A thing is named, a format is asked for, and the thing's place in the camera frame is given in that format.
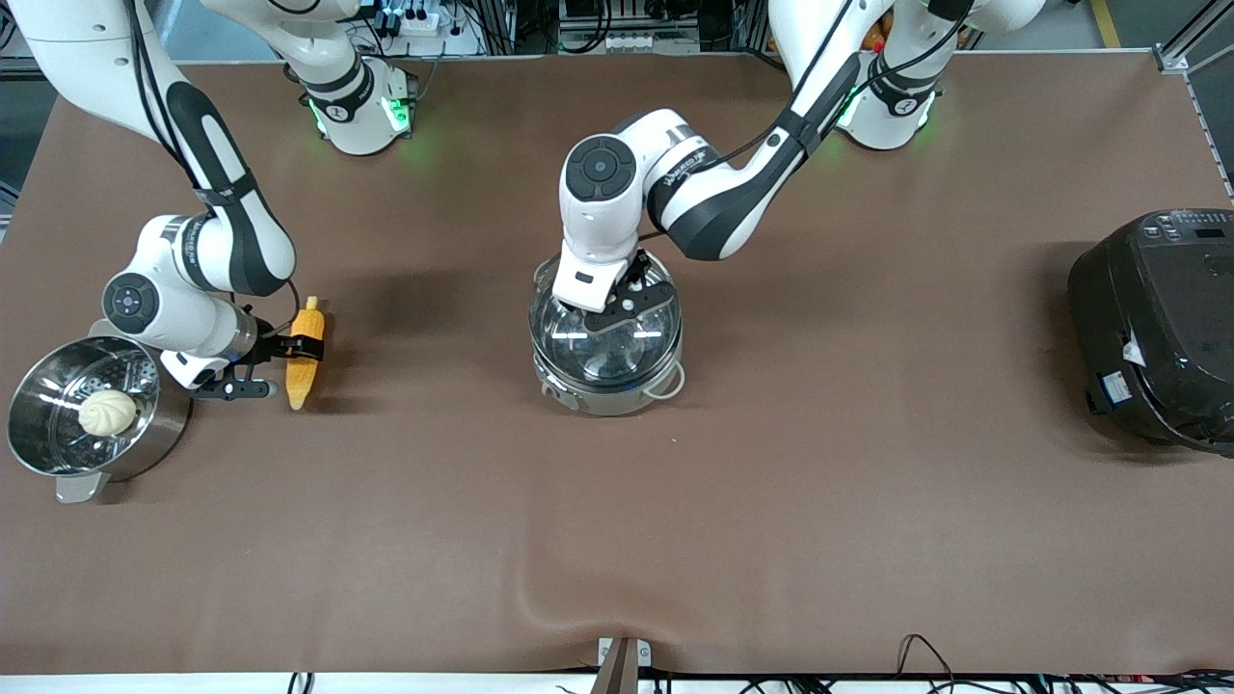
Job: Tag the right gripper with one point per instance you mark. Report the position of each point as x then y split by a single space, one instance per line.
269 346

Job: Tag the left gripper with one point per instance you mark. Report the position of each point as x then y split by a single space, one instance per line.
637 273

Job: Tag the yellow corn cob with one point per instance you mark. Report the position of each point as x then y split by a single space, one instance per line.
303 381

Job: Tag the glass pot lid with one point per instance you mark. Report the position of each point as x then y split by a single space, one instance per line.
617 359

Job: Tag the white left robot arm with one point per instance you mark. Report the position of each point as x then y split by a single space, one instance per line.
713 202

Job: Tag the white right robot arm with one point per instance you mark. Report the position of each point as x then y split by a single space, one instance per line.
231 241

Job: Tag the steel steamer pot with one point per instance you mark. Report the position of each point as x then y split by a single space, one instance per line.
164 414

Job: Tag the white steamed bun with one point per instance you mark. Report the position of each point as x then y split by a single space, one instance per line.
106 413

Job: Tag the brown table mat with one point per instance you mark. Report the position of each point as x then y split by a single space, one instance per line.
386 540

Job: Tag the white power strip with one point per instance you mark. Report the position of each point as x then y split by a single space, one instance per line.
416 19

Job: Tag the black rice cooker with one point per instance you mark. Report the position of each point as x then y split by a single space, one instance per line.
1157 328

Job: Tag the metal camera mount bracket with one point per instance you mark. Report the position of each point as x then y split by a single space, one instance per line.
624 660

